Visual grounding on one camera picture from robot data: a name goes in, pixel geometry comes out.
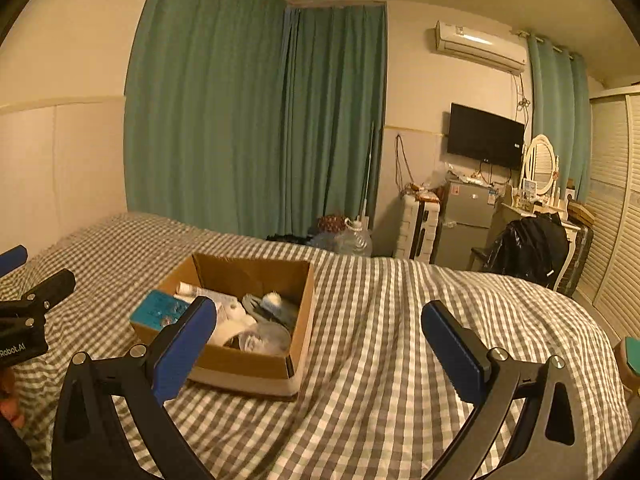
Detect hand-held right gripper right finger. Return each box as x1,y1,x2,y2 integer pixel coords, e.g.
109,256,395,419
421,301,594,480

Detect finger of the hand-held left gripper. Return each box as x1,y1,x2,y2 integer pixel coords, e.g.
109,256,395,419
0,244,29,279
0,268,77,320

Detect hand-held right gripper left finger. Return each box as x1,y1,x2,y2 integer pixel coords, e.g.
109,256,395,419
51,296,217,480

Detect blue and white carton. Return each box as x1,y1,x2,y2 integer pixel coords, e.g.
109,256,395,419
130,290,194,332

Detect white tape roll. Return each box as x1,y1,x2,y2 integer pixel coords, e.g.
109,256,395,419
207,300,254,347

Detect white toothpaste tube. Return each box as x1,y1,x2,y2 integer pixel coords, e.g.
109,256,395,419
175,281,212,302

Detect cardboard box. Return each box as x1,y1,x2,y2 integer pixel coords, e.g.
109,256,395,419
130,252,317,402

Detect clear plastic container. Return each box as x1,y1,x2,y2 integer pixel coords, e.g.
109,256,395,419
238,322,292,357

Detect person's left hand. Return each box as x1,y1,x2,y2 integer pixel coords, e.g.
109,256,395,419
0,367,26,429

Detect dark chair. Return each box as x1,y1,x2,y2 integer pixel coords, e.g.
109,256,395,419
468,245,501,274

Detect white suitcase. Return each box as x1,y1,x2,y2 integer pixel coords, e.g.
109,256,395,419
394,193,441,262

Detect black jacket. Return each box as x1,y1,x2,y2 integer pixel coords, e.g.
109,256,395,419
487,212,571,287

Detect grey mini fridge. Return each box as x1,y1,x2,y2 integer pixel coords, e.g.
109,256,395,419
434,180,499,264

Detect clear water jug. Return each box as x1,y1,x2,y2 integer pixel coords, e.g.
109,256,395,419
333,219,374,257

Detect brown suitcase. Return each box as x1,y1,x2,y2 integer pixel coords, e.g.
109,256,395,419
557,224,595,297

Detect white dressing table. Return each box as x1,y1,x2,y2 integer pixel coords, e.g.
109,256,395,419
499,199,584,292

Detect brown patterned bag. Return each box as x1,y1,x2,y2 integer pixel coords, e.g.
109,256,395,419
316,214,354,234

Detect clear plastic bag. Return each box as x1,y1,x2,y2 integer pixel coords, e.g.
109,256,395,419
439,164,482,187

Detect teal object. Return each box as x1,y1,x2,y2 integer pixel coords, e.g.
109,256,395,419
612,337,640,397

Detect white pole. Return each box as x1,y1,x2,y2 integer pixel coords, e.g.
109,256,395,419
360,120,376,232

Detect white oval vanity mirror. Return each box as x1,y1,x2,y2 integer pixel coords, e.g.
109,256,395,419
519,133,559,197

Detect louvered wardrobe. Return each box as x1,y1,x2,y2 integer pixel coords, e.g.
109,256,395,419
574,87,640,342

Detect green curtain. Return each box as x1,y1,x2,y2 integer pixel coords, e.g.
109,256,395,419
527,35,592,202
280,4,389,242
124,0,292,242

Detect white air conditioner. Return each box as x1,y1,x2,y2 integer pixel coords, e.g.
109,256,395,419
433,20,529,75

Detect hanging wall cables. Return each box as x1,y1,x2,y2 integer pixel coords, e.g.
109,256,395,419
394,133,416,192

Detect black wall television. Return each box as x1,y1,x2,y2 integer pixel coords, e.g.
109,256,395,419
445,102,526,170

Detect air conditioner cable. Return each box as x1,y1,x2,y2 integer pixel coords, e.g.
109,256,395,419
514,72,531,127

